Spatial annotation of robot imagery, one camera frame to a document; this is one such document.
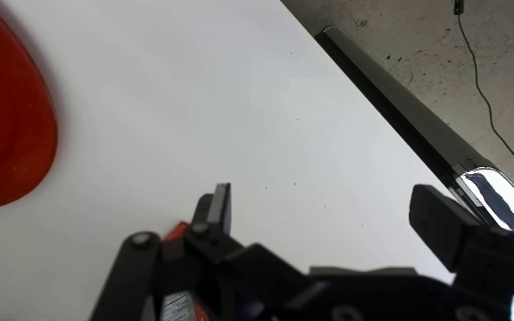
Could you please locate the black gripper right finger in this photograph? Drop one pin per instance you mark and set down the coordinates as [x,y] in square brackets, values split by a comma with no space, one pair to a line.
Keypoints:
[440,229]

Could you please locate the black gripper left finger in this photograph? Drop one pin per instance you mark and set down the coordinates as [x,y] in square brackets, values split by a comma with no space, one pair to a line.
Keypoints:
[221,208]

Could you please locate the red snack bag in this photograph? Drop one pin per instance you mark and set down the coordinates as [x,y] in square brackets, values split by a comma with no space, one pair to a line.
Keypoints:
[176,231]

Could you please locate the round red plate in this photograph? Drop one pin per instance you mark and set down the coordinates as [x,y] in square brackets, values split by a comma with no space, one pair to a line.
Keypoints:
[7,131]

